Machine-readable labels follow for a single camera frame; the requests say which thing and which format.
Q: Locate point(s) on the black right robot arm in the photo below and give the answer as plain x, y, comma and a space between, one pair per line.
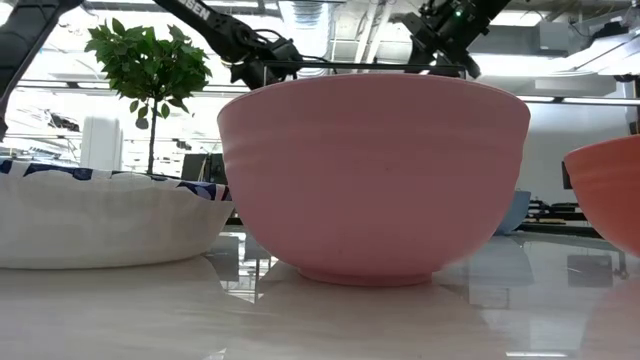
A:
492, 7

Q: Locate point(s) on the black wall screen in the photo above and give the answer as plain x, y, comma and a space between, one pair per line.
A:
566, 175

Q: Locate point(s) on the black workbench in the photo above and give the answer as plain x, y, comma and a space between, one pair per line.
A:
560, 217

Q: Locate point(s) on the blue patterned white paper bowl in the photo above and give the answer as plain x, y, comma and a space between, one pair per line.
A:
100, 225

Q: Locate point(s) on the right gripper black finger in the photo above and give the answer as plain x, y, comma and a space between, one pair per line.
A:
465, 65
422, 57

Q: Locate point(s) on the white building column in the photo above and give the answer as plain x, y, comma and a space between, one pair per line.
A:
102, 145

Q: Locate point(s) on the black metal frame shelf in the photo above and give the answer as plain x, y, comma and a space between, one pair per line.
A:
350, 65

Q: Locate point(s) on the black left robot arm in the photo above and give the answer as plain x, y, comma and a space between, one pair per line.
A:
220, 30

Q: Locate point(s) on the pink bowl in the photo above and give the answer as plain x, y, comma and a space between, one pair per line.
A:
375, 175

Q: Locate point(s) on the potted green tree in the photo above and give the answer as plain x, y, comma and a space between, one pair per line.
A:
150, 65

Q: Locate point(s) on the orange bowl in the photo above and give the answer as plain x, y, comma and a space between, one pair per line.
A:
610, 190

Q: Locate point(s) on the black computer monitor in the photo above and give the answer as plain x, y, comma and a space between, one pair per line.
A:
200, 167

